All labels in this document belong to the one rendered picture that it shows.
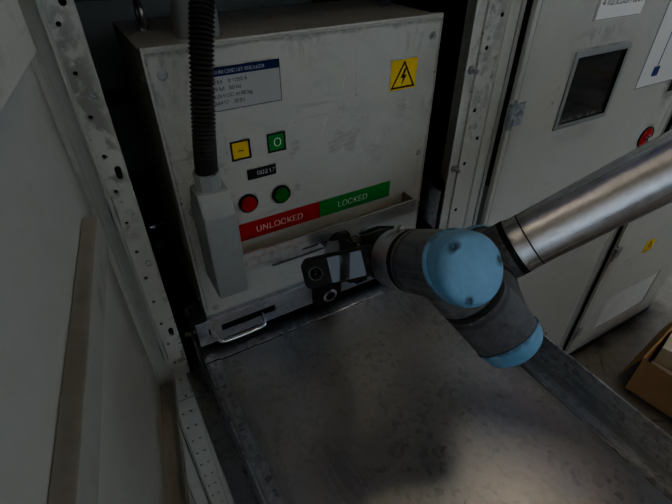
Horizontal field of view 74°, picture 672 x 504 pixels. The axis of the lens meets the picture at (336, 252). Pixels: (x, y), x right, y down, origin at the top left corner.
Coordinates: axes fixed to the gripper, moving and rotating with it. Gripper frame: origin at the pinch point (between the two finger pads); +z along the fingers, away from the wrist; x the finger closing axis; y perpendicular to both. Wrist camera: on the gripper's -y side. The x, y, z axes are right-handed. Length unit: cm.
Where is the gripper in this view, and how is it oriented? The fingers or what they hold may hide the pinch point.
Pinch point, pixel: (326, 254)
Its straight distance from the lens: 83.4
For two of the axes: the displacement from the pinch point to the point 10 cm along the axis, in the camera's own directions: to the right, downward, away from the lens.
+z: -4.3, -0.6, 9.0
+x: -2.5, -9.5, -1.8
